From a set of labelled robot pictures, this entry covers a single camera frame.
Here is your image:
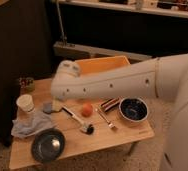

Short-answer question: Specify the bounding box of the dark metal plate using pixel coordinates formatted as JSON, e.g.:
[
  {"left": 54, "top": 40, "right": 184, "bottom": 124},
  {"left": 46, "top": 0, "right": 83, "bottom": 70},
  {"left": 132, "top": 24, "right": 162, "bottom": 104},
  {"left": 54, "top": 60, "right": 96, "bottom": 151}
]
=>
[{"left": 31, "top": 129, "right": 65, "bottom": 163}]

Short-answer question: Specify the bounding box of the wooden folding table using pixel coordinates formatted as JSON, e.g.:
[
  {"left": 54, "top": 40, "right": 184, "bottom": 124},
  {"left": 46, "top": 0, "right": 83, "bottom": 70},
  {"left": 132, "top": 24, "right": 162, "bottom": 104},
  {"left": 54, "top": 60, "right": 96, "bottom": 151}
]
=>
[{"left": 8, "top": 77, "right": 156, "bottom": 171}]

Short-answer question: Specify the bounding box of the small glass jar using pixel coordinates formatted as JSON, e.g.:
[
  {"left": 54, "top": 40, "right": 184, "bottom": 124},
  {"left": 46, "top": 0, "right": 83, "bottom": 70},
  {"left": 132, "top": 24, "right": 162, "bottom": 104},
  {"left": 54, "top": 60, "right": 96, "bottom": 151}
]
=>
[{"left": 19, "top": 77, "right": 35, "bottom": 92}]

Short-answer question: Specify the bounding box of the dish brush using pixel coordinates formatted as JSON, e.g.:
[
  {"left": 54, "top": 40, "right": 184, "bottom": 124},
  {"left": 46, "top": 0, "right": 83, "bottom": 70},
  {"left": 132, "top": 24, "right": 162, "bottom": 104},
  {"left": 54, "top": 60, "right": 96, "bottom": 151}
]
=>
[{"left": 63, "top": 107, "right": 94, "bottom": 135}]

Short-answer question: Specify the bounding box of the orange ball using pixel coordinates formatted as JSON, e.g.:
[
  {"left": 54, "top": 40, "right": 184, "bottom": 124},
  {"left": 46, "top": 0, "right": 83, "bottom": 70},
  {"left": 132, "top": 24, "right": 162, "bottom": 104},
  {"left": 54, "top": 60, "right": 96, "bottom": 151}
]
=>
[{"left": 81, "top": 103, "right": 93, "bottom": 117}]

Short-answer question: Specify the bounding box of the purple bowl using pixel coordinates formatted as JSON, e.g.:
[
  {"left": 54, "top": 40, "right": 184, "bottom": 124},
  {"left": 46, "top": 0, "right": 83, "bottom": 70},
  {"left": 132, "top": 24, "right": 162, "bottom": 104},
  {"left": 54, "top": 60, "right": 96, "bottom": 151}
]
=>
[{"left": 118, "top": 98, "right": 149, "bottom": 123}]

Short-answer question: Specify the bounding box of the striped block toy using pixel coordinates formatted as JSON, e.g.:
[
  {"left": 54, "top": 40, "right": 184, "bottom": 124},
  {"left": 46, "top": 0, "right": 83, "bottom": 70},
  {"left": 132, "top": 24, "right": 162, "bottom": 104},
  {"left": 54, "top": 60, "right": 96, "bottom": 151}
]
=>
[{"left": 100, "top": 98, "right": 120, "bottom": 112}]

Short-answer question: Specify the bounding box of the yellow plastic bin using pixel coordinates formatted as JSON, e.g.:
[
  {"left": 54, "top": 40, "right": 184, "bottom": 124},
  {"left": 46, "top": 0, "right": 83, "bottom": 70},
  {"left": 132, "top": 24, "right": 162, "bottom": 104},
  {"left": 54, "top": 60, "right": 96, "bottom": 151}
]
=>
[{"left": 76, "top": 56, "right": 130, "bottom": 75}]

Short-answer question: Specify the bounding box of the metal fork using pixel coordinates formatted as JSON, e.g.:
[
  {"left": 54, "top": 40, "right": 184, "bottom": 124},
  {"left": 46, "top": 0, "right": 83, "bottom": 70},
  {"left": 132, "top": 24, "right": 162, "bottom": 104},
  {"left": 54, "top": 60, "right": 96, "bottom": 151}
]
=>
[{"left": 95, "top": 108, "right": 117, "bottom": 130}]

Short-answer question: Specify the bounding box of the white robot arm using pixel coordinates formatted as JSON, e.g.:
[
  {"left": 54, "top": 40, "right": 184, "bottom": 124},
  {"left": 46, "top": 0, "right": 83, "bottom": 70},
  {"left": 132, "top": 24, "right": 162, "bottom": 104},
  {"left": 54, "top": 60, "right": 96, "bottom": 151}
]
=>
[{"left": 51, "top": 54, "right": 188, "bottom": 171}]

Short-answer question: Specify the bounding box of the blue grey sponge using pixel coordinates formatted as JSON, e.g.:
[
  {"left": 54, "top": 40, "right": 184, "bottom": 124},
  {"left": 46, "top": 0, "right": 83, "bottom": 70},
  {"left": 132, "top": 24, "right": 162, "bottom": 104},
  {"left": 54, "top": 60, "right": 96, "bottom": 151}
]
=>
[{"left": 42, "top": 101, "right": 63, "bottom": 115}]

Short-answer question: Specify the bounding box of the grey cloth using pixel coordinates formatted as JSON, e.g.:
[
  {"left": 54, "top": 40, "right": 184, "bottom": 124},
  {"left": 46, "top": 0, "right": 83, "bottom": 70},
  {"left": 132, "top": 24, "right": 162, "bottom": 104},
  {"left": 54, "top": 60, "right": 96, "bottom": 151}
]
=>
[{"left": 11, "top": 111, "right": 55, "bottom": 139}]

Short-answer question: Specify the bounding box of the white paper cup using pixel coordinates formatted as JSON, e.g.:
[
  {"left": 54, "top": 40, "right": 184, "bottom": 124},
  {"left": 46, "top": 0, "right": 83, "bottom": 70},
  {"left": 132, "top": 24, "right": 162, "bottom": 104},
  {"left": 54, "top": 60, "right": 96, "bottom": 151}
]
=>
[{"left": 16, "top": 94, "right": 34, "bottom": 112}]

